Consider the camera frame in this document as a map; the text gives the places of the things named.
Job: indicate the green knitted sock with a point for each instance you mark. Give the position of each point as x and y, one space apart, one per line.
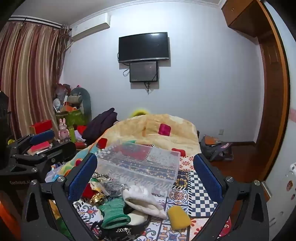
113 213

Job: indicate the wooden door frame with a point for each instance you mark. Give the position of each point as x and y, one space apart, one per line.
275 104

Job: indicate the shiny gold ornament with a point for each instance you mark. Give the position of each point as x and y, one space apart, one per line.
96 198

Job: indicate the red pouch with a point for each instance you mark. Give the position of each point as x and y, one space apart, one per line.
81 129

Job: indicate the wooden overhead cabinet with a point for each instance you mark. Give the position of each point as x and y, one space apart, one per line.
242 16

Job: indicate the curtain rail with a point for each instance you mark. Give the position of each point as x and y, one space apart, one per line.
34 20

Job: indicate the yellow-green plush toy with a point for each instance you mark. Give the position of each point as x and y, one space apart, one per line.
138 112

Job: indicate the orange cloth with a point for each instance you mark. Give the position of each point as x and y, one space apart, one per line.
9 215

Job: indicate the red can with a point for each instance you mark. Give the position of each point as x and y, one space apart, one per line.
81 145

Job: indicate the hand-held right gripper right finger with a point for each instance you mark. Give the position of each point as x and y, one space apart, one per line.
208 180

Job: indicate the white air conditioner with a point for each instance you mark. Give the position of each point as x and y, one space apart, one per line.
90 27

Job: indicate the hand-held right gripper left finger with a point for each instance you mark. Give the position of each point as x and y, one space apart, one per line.
82 179

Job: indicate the large black wall television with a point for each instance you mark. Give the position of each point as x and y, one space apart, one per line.
143 46

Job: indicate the grey knitted glove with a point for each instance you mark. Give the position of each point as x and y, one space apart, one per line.
113 186

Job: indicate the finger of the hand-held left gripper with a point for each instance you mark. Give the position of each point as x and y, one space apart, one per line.
42 136
62 150

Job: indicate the pink rabbit toy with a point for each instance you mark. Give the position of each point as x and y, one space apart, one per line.
63 131

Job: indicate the patterned bed sheet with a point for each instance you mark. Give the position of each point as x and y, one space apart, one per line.
201 197

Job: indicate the white wall socket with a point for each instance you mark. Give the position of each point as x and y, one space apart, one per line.
221 131

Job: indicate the striped brown curtain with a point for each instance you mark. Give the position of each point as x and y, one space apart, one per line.
30 69

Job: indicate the pink plastic bag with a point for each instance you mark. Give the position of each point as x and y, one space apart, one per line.
63 91

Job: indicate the grey plush toy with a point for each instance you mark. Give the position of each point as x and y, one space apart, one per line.
85 104

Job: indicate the clear plastic storage box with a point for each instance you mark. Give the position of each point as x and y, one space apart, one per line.
138 168

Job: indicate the yellow sponge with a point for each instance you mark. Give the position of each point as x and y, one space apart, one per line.
179 217

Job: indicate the red box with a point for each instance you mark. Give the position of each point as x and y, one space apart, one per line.
41 125

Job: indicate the yellow fleece blanket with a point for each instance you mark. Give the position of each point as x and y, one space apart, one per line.
138 129

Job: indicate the grey backpack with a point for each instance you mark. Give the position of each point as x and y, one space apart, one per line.
214 148

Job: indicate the cartoon wall sticker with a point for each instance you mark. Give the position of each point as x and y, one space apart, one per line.
290 185
293 168

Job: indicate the white fuzzy sock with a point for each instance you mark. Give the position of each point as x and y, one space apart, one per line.
140 199

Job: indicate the red cloth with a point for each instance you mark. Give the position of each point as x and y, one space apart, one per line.
87 191

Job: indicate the green bottle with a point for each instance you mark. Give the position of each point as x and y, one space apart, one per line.
72 134

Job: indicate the cream beaded cloth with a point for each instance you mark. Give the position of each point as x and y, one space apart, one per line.
97 183

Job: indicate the dark purple jacket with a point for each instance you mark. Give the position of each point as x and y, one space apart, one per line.
99 125

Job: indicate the green cardboard box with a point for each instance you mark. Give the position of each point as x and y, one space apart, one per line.
74 118

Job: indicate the small black wall monitor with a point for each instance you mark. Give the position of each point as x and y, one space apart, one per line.
143 71

